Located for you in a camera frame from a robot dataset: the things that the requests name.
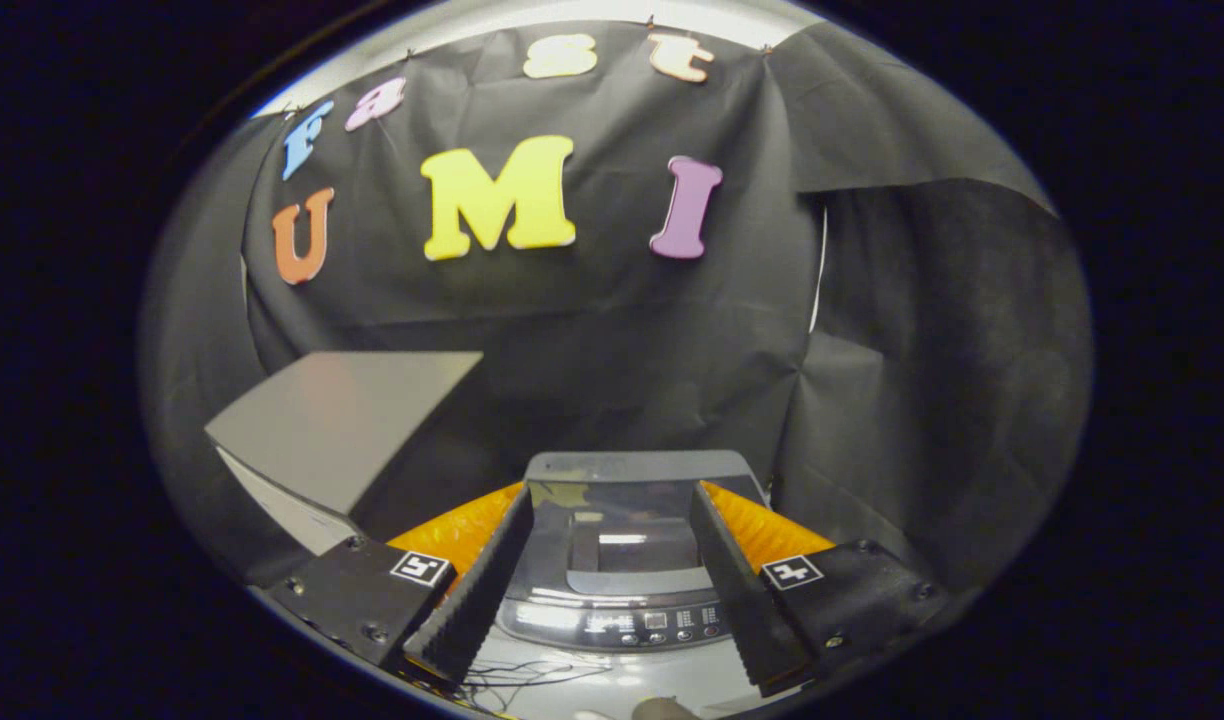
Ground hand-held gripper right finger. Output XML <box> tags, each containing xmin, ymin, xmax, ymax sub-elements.
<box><xmin>689</xmin><ymin>480</ymin><xmax>951</xmax><ymax>698</ymax></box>

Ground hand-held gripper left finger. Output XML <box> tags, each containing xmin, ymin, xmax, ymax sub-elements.
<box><xmin>264</xmin><ymin>482</ymin><xmax>535</xmax><ymax>691</ymax></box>

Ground grey washing machine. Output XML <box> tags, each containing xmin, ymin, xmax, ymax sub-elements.
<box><xmin>497</xmin><ymin>450</ymin><xmax>773</xmax><ymax>653</ymax></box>

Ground dark washing machine lid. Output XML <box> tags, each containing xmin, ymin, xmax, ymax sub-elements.
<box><xmin>525</xmin><ymin>450</ymin><xmax>768</xmax><ymax>601</ymax></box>

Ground grey cabinet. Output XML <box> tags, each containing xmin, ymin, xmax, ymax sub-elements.
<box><xmin>204</xmin><ymin>350</ymin><xmax>485</xmax><ymax>556</ymax></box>

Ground black backdrop cloth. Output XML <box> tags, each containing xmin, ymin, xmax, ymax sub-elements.
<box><xmin>140</xmin><ymin>20</ymin><xmax>1093</xmax><ymax>591</ymax></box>

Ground thin black cables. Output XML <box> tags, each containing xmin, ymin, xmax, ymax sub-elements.
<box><xmin>462</xmin><ymin>655</ymin><xmax>613</xmax><ymax>716</ymax></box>

